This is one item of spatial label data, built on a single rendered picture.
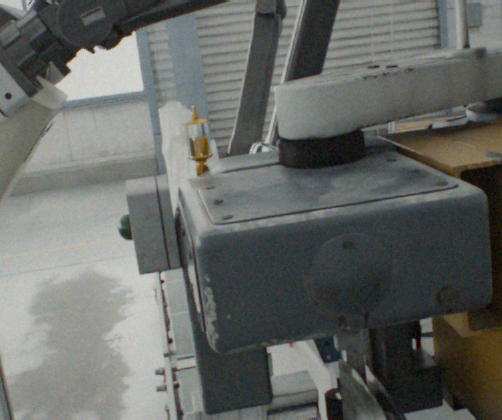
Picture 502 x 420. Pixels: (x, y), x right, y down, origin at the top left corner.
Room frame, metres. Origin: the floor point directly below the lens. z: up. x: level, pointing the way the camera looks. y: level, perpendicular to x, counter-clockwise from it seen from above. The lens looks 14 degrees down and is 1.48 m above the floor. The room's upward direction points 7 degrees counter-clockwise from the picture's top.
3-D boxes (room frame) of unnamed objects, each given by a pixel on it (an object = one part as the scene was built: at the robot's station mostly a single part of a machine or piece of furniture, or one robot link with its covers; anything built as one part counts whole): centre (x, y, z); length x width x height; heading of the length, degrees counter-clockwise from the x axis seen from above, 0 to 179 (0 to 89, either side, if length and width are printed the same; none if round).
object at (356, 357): (0.83, -0.10, 1.08); 0.03 x 0.01 x 0.13; 97
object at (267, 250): (0.70, -0.05, 1.21); 0.30 x 0.25 x 0.30; 7
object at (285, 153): (0.77, -0.08, 1.35); 0.09 x 0.09 x 0.03
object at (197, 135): (0.81, 0.05, 1.37); 0.03 x 0.02 x 0.03; 7
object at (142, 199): (0.79, 0.11, 1.29); 0.08 x 0.05 x 0.09; 7
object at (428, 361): (0.84, -0.16, 1.04); 0.08 x 0.06 x 0.05; 97
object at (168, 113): (4.26, 0.35, 0.74); 0.47 x 0.20 x 0.72; 9
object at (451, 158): (0.76, -0.19, 1.26); 0.22 x 0.05 x 0.16; 7
